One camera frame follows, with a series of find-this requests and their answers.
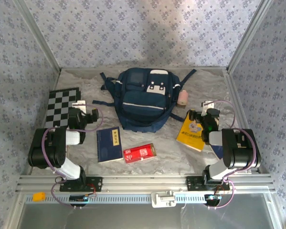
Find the dark blue flat book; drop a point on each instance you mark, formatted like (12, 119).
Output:
(216, 151)

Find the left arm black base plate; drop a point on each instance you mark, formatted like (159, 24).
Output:
(95, 183)

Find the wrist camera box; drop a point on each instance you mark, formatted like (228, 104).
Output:
(208, 105)
(79, 105)

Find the small circuit board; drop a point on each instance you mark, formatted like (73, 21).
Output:
(78, 198)
(213, 198)

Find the yellow book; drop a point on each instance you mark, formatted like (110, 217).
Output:
(190, 136)

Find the white plastic latch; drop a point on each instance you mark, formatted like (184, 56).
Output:
(163, 199)

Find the aluminium frame post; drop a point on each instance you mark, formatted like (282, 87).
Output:
(39, 35)
(248, 35)

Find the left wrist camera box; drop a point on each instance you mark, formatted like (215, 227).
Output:
(79, 105)

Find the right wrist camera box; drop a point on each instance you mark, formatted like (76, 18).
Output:
(208, 105)

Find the grey metal panel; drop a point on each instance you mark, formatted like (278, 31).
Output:
(142, 219)

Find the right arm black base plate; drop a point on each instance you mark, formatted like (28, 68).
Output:
(193, 183)

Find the navy blue backpack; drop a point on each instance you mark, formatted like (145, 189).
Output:
(142, 105)

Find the yellow plastic connector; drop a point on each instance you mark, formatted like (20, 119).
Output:
(39, 196)

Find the black grey chessboard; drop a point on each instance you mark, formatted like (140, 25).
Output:
(59, 105)

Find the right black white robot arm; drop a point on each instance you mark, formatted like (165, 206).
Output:
(238, 150)

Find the aluminium front rail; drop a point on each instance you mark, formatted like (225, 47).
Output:
(145, 182)

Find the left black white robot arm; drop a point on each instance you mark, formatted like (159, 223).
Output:
(47, 150)

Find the red rectangular box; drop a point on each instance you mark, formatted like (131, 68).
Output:
(139, 153)

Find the navy blue book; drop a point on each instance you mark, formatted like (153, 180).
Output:
(108, 148)

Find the aluminium side rail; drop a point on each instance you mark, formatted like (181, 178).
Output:
(56, 76)
(240, 107)

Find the pink thread spool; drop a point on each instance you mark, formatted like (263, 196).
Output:
(182, 97)

